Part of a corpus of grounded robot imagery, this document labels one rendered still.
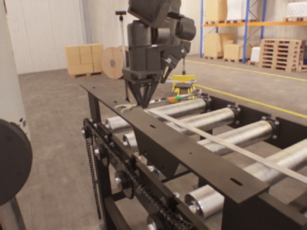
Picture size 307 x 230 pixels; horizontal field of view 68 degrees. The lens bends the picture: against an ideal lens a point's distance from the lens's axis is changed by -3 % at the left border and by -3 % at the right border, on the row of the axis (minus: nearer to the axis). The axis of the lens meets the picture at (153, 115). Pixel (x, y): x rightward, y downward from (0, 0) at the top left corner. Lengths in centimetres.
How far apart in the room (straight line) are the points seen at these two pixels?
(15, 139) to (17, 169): 5
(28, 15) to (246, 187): 1062
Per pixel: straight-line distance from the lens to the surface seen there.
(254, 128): 143
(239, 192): 47
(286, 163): 115
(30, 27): 1082
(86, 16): 1100
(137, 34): 55
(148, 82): 56
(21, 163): 41
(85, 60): 828
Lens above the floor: 145
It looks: 20 degrees down
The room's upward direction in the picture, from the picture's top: 2 degrees counter-clockwise
